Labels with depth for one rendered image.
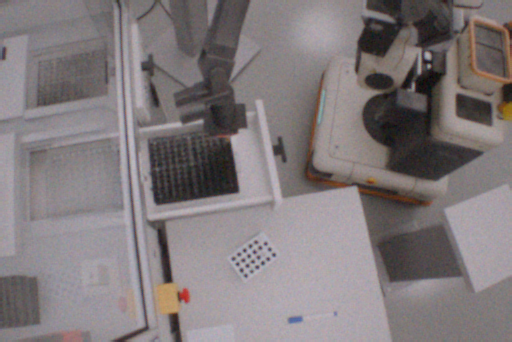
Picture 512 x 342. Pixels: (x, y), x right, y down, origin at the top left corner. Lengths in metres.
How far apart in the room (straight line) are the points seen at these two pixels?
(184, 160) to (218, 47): 0.38
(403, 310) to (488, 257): 0.79
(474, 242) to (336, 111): 0.87
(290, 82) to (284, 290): 1.34
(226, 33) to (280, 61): 1.50
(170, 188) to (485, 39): 1.14
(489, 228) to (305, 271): 0.63
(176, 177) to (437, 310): 1.54
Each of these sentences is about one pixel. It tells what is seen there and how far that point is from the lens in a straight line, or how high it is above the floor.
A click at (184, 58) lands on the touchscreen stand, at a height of 0.04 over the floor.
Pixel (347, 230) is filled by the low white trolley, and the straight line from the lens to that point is 1.16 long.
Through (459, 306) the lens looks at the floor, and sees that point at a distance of 2.20.
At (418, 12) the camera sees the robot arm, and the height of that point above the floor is 1.25.
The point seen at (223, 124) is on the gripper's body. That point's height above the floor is 1.06.
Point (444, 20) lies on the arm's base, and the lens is 0.98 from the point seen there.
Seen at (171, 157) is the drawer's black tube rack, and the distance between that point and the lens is 1.03.
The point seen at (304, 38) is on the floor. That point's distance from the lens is 2.36.
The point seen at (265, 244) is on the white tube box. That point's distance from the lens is 1.11.
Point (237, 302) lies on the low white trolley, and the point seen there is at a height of 0.76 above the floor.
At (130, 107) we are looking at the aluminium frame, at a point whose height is 0.99.
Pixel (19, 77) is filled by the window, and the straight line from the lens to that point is 0.47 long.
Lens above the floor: 1.86
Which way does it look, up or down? 73 degrees down
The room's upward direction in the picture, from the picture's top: 9 degrees clockwise
